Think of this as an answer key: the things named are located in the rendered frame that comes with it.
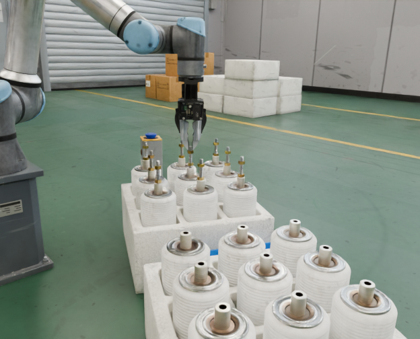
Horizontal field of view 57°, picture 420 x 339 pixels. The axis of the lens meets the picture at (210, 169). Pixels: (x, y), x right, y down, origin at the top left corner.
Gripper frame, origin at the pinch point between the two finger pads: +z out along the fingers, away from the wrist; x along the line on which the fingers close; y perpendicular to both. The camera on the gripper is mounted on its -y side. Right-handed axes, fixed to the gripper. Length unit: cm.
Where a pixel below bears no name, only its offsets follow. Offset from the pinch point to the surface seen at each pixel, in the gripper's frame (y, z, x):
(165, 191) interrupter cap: 13.9, 9.8, -6.8
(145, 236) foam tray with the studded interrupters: 23.6, 18.4, -11.4
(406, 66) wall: -434, -13, 301
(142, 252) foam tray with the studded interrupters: 23.8, 22.9, -12.2
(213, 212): 15.3, 15.3, 6.3
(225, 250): 45.1, 10.7, 7.0
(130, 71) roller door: -572, 9, -101
